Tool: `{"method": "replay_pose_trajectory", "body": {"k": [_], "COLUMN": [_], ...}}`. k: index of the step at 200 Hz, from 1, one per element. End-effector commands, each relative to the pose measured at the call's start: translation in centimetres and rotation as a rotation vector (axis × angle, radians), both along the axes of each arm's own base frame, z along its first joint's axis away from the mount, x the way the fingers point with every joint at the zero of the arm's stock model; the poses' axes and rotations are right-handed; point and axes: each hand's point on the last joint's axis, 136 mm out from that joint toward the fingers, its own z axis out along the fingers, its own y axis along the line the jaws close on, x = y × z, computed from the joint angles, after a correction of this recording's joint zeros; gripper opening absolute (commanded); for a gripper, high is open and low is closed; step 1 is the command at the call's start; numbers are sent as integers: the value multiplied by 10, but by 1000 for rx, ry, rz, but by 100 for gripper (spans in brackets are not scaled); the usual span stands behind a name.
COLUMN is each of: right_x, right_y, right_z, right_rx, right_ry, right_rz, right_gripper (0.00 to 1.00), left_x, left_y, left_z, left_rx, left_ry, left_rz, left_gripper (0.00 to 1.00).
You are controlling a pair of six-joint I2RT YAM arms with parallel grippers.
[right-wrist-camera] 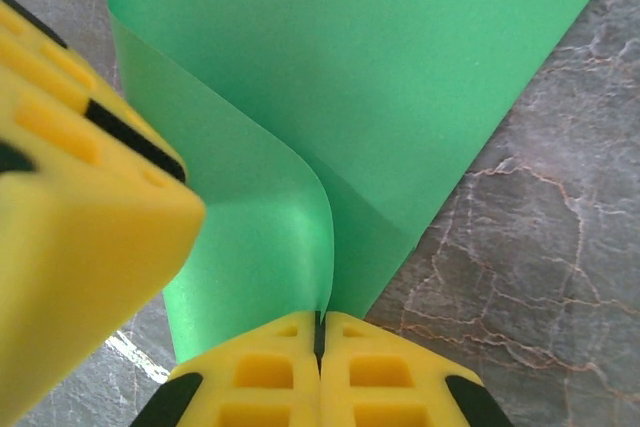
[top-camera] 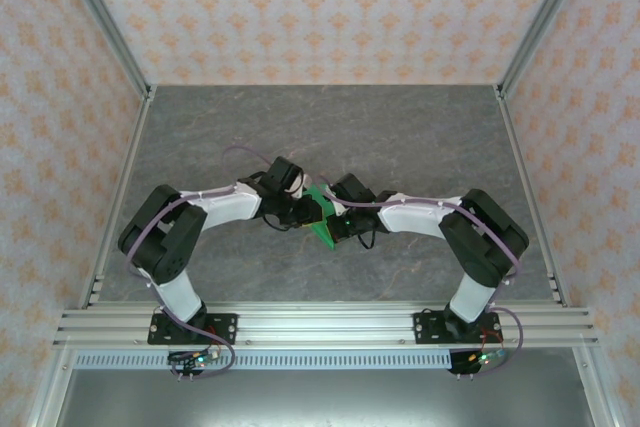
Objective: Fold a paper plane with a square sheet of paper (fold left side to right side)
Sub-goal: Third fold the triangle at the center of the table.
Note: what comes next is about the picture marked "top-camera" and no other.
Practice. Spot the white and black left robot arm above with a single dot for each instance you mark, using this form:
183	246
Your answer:
225	209

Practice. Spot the aluminium frame bar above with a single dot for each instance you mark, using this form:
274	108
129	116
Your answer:
597	392
50	392

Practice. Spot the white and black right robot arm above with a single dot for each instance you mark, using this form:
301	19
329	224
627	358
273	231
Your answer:
410	214

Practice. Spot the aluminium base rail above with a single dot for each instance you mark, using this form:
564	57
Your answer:
325	327

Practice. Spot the aluminium frame post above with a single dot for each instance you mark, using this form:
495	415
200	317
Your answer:
106	22
540	22

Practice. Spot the small circuit board with LEDs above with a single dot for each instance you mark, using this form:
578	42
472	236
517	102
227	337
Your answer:
200	359
482	358

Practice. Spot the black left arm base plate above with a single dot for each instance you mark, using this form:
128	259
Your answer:
225	329

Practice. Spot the brushed metal sheet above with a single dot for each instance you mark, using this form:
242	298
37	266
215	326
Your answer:
320	402

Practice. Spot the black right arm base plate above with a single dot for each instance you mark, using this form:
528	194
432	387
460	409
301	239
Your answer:
425	329

